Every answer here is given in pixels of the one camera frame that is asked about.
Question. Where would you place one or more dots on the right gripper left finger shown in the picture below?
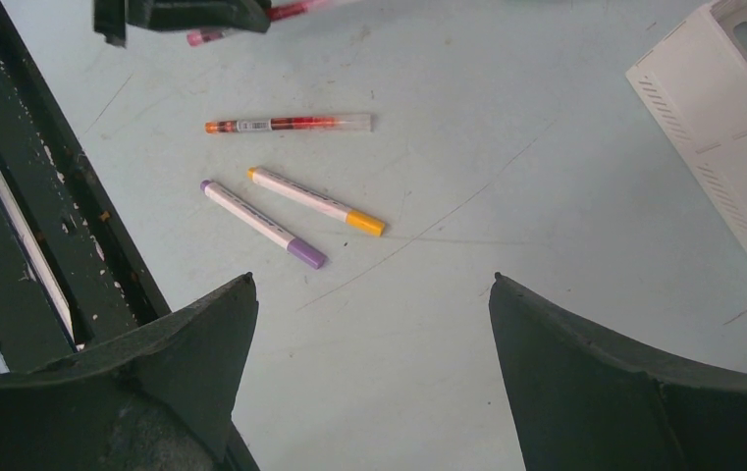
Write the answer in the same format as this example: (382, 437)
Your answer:
(160, 397)

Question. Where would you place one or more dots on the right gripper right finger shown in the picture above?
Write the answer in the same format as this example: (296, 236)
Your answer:
(584, 397)

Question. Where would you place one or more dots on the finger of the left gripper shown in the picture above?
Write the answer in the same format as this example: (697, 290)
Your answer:
(111, 18)

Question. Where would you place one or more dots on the red pen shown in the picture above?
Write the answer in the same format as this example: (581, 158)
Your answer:
(261, 20)
(343, 122)

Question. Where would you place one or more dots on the white marker purple cap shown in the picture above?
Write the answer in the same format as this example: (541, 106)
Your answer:
(293, 244)

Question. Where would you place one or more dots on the white marker yellow cap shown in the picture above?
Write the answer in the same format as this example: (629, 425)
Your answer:
(316, 201)

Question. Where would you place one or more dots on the cream file organizer rack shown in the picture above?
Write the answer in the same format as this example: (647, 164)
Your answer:
(694, 84)

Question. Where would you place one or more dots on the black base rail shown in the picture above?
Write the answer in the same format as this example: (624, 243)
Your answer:
(70, 274)

